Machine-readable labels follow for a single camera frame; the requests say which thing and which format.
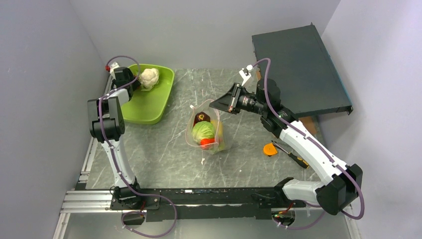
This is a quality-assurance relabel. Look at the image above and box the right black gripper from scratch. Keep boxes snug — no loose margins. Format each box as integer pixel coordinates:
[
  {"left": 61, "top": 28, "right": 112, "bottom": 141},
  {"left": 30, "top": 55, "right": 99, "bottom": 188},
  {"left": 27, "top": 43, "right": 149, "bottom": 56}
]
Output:
[{"left": 210, "top": 82, "right": 267, "bottom": 115}]

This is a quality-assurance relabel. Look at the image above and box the yellow bell pepper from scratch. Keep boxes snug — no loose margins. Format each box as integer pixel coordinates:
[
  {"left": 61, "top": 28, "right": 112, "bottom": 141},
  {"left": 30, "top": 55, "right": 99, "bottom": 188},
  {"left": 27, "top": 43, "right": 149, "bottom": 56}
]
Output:
[{"left": 211, "top": 120, "right": 225, "bottom": 151}]

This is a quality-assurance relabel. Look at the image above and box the dark purple onion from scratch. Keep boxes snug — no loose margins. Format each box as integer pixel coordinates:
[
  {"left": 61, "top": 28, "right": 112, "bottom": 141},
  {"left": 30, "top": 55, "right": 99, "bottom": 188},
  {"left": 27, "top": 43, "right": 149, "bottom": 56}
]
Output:
[{"left": 193, "top": 112, "right": 211, "bottom": 126}]

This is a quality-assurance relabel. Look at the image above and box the clear zip top bag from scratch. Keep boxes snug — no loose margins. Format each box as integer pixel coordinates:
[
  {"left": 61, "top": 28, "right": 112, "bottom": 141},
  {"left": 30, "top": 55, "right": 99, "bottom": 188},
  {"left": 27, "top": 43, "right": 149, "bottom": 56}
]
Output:
[{"left": 185, "top": 99, "right": 231, "bottom": 154}]

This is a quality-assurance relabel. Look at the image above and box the green cabbage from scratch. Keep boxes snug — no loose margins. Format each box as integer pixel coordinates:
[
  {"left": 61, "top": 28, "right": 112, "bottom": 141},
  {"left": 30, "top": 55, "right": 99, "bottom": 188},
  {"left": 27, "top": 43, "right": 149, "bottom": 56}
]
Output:
[{"left": 192, "top": 121, "right": 215, "bottom": 144}]

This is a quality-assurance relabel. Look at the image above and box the orange carrot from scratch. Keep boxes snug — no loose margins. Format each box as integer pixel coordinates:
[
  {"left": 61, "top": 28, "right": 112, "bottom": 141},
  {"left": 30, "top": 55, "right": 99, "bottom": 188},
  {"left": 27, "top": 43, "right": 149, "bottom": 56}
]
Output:
[{"left": 200, "top": 138, "right": 215, "bottom": 150}]

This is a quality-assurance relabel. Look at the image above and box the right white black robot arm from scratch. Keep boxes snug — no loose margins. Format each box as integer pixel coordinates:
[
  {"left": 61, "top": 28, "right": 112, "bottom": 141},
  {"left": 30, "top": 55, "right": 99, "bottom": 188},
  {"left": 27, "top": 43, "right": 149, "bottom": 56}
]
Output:
[{"left": 209, "top": 79, "right": 363, "bottom": 215}]

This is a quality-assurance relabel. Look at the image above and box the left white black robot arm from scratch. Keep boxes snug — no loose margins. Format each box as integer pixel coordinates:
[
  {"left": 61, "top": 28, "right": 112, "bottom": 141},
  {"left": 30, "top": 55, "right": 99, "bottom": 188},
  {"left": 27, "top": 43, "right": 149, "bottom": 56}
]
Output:
[{"left": 87, "top": 67, "right": 143, "bottom": 209}]

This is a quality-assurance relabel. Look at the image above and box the white cauliflower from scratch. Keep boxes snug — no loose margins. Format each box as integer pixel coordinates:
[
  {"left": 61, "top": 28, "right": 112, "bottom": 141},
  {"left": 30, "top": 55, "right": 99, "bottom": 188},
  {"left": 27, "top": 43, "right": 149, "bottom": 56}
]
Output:
[{"left": 138, "top": 68, "right": 160, "bottom": 91}]

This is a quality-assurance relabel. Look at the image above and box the green plastic basket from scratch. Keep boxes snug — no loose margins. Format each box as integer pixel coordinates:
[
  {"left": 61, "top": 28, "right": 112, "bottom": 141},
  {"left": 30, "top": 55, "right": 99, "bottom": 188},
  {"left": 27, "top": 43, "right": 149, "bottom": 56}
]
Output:
[{"left": 121, "top": 64, "right": 175, "bottom": 124}]

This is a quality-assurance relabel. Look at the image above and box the orange tape measure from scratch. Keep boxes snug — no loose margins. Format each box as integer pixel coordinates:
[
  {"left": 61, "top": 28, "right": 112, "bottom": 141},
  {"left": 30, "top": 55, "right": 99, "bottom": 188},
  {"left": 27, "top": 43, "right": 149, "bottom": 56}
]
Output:
[{"left": 263, "top": 143, "right": 278, "bottom": 157}]

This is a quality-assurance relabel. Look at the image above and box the dark green metal case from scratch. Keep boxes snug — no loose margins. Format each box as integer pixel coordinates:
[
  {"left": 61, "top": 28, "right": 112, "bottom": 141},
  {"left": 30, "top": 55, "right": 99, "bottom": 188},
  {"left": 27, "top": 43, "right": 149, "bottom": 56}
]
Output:
[{"left": 252, "top": 24, "right": 353, "bottom": 118}]

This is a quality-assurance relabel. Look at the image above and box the yellow black screwdriver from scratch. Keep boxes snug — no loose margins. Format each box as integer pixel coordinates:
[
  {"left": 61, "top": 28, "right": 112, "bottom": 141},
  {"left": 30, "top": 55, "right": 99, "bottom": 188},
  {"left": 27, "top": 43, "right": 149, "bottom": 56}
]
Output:
[{"left": 271, "top": 140, "right": 310, "bottom": 169}]

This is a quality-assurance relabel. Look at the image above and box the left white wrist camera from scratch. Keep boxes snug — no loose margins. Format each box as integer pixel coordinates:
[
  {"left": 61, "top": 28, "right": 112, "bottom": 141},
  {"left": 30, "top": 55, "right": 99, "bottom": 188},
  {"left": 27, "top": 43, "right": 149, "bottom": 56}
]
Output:
[{"left": 105, "top": 61, "right": 122, "bottom": 80}]

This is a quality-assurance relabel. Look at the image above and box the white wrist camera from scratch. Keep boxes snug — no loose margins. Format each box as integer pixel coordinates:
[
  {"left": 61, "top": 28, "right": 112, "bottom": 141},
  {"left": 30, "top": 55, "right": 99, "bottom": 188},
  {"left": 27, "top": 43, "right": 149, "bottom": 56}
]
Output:
[
  {"left": 105, "top": 61, "right": 122, "bottom": 80},
  {"left": 239, "top": 65, "right": 254, "bottom": 87}
]

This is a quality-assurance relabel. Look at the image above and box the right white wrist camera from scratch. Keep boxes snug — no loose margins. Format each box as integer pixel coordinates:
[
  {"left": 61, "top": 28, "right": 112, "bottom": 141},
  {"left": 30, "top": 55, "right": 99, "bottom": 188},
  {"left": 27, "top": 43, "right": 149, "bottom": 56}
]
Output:
[{"left": 239, "top": 65, "right": 254, "bottom": 87}]

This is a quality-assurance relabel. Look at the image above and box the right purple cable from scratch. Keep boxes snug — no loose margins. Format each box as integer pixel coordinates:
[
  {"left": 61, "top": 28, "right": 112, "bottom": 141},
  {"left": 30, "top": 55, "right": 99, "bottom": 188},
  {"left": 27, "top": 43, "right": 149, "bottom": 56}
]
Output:
[{"left": 252, "top": 58, "right": 366, "bottom": 231}]

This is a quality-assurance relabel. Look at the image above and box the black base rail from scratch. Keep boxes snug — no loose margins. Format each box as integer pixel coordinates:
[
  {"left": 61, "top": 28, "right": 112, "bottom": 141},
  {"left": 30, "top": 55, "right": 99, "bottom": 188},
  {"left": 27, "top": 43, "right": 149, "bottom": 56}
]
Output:
[{"left": 109, "top": 187, "right": 305, "bottom": 222}]

